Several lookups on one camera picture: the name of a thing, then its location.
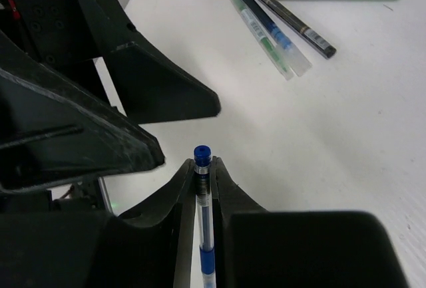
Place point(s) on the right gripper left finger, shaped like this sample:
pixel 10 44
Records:
pixel 52 243

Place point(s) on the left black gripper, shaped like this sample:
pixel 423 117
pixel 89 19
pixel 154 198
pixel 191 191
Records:
pixel 56 125

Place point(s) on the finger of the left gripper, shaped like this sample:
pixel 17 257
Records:
pixel 150 86

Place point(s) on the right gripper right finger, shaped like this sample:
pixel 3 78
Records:
pixel 259 248

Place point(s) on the blue gel pen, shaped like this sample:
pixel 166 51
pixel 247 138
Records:
pixel 203 160

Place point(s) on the green clear pen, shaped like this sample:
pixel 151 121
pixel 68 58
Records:
pixel 262 39

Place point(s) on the blue clear-capped pen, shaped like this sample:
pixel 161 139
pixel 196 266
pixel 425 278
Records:
pixel 291 54

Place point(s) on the black pen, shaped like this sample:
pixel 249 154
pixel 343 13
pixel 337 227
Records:
pixel 310 36

